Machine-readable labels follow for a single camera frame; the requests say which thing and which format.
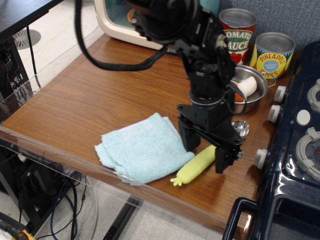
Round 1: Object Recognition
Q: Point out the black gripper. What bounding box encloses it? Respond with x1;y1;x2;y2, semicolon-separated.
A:
177;96;243;174

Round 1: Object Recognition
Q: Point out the teal toy microwave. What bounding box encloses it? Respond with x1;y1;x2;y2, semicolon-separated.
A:
94;0;225;56

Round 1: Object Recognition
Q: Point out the light blue folded cloth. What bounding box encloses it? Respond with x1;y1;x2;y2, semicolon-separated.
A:
94;113;195;186

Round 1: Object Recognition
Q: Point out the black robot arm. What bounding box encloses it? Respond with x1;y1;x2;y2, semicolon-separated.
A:
128;0;243;174

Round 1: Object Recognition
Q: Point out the pineapple slices can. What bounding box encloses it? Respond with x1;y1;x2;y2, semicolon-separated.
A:
249;32;296;80

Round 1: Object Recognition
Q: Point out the black table leg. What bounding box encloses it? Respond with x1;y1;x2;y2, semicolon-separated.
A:
103;203;136;240

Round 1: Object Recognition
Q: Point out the round floor vent cover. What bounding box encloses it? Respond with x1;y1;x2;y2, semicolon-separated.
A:
12;29;41;50

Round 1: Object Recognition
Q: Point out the black desk at left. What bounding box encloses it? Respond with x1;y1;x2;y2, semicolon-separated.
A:
0;0;62;43

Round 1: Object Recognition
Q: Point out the tomato sauce can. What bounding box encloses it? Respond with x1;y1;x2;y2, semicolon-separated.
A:
218;8;257;64

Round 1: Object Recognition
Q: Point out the blue floor cable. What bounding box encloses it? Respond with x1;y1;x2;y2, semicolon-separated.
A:
49;172;78;240

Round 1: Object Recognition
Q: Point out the dark blue toy stove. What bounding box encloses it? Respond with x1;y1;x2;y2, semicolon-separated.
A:
223;41;320;240

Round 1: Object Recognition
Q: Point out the spoon with yellow-green handle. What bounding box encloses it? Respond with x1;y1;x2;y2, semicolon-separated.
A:
170;120;250;187

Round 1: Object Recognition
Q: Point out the black sleeved cable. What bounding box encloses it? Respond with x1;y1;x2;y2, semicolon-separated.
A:
74;0;169;72

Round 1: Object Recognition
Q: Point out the plush brown mushroom toy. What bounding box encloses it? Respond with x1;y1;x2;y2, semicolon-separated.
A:
232;76;258;103

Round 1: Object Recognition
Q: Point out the small steel pot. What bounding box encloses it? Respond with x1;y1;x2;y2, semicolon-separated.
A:
232;65;277;114

